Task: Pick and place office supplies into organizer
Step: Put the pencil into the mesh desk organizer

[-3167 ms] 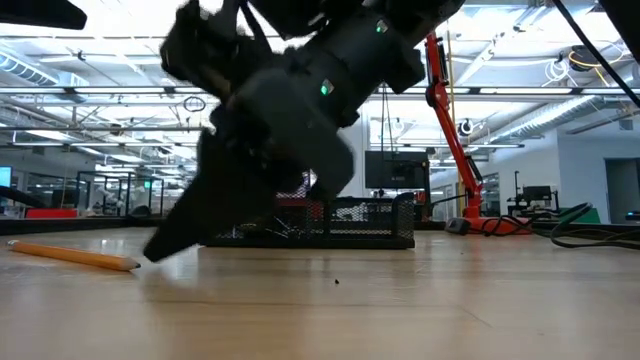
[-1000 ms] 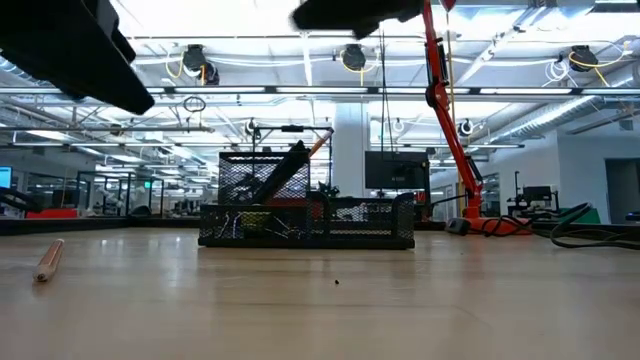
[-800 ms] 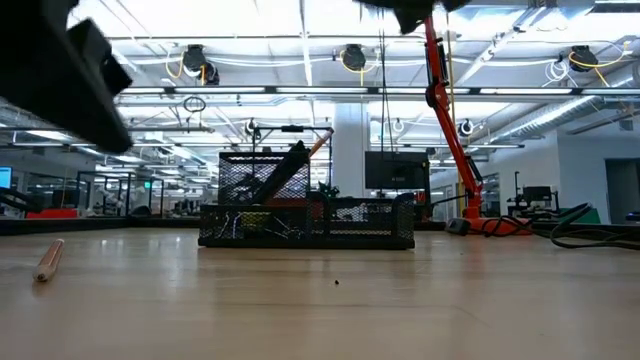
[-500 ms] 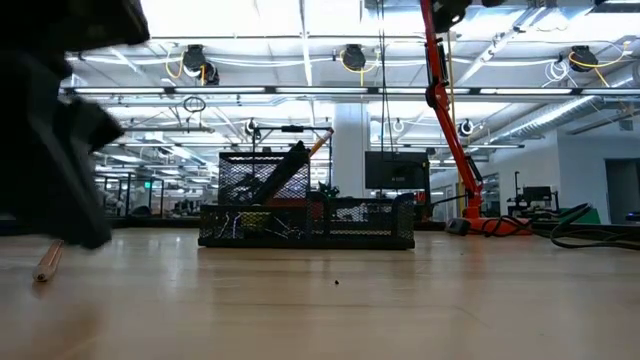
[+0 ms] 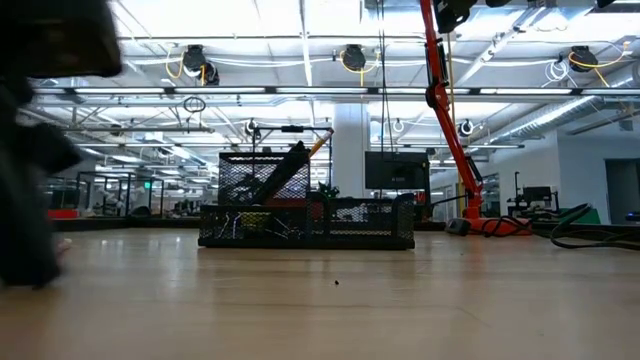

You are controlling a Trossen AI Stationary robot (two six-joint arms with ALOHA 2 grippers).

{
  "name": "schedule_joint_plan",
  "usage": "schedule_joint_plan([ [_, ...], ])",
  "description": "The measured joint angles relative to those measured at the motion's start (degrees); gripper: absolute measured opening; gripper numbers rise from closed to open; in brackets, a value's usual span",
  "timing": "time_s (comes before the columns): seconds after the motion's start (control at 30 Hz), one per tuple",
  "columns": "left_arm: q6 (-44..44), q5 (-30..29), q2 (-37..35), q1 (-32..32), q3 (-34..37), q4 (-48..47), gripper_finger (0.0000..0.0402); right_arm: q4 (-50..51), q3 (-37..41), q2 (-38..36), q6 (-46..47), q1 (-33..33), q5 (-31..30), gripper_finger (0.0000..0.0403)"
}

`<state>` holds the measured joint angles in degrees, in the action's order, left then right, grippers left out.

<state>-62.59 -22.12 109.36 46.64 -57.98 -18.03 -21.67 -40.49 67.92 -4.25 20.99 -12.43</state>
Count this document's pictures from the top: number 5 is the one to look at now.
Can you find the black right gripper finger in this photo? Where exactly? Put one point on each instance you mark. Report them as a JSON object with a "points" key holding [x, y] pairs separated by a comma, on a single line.
{"points": [[452, 12]]}

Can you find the green box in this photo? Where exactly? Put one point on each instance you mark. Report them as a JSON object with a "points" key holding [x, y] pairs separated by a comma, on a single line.
{"points": [[587, 216]]}

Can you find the black monitor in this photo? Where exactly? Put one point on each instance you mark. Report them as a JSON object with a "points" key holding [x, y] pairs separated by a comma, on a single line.
{"points": [[395, 170]]}

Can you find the red plastic bin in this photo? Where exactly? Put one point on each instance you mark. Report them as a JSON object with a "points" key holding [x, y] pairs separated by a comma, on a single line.
{"points": [[62, 214]]}

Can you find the black metal cage frame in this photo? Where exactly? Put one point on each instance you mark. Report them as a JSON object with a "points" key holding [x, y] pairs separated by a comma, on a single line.
{"points": [[121, 173]]}

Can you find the black mesh desk organizer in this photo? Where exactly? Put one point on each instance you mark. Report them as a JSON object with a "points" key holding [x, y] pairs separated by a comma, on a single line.
{"points": [[350, 235]]}

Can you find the black pen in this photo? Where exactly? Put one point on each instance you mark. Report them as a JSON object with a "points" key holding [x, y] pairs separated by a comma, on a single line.
{"points": [[285, 176], [277, 169]]}

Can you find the black metal stand frame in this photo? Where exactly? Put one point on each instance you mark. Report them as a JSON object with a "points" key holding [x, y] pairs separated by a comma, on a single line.
{"points": [[292, 128]]}

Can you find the yellow highlighter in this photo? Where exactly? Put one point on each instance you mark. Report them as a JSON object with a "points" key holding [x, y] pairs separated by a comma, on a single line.
{"points": [[255, 220]]}

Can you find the red desk lamp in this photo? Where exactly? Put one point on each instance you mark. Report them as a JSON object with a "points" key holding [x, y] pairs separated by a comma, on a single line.
{"points": [[442, 107]]}

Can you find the black equipment cart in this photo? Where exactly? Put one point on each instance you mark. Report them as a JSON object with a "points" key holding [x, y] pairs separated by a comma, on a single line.
{"points": [[536, 194]]}

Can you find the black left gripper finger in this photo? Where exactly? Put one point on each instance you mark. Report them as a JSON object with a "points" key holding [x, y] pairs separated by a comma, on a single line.
{"points": [[25, 215]]}

